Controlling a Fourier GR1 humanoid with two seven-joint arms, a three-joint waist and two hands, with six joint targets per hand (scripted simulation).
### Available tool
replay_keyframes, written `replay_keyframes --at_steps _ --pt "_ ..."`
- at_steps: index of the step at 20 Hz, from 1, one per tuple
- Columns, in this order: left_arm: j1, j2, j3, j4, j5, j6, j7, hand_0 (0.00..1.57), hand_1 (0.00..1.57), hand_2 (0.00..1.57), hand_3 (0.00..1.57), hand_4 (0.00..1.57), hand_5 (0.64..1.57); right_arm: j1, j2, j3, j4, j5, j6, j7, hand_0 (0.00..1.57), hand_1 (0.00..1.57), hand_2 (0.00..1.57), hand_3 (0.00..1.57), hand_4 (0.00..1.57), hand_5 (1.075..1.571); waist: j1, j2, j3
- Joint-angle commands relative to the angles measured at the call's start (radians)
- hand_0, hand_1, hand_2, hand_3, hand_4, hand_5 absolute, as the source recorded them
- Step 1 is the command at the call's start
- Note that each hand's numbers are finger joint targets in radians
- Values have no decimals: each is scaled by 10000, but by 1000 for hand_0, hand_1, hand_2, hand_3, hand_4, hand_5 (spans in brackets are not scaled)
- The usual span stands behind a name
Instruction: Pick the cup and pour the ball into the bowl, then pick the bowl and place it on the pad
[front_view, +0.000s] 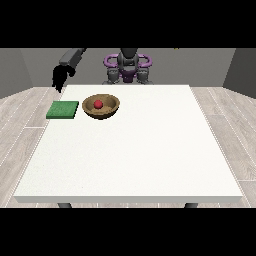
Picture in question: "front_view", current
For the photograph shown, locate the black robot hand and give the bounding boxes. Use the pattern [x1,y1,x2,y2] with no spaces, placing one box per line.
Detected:
[51,63,77,94]

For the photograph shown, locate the green square pad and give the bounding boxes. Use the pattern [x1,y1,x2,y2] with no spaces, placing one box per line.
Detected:
[45,100,80,120]

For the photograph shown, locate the brown wooden bowl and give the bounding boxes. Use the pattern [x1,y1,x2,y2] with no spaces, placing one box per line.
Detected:
[81,93,121,120]

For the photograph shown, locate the grey robot trunk purple rings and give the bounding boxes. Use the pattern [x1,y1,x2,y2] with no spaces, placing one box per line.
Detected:
[102,48,154,85]

